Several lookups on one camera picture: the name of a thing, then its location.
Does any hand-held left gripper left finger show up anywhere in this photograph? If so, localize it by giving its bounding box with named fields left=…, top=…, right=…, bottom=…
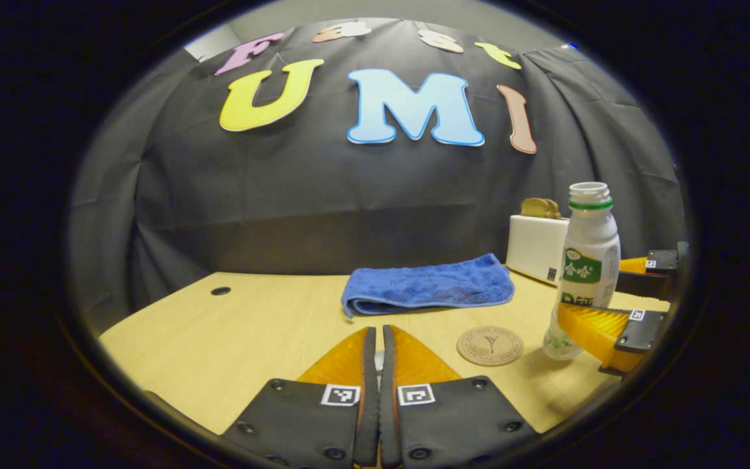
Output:
left=219, top=327, right=380, bottom=469

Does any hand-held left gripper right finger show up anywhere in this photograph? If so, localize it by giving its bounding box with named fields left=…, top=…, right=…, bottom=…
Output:
left=380, top=326, right=540, bottom=469

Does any white plastic water bottle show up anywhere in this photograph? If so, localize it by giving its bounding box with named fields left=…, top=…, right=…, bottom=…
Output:
left=542, top=182, right=622, bottom=361

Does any round cork coaster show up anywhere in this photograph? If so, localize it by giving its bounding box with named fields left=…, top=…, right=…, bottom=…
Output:
left=456, top=326, right=525, bottom=367

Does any white toaster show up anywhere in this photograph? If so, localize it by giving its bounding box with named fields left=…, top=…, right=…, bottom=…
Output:
left=505, top=214, right=571, bottom=287

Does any blue towel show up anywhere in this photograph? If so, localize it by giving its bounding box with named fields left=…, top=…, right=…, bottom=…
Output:
left=340, top=253, right=516, bottom=319

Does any black backdrop cloth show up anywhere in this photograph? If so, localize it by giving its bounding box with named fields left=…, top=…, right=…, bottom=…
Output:
left=69, top=18, right=687, bottom=313

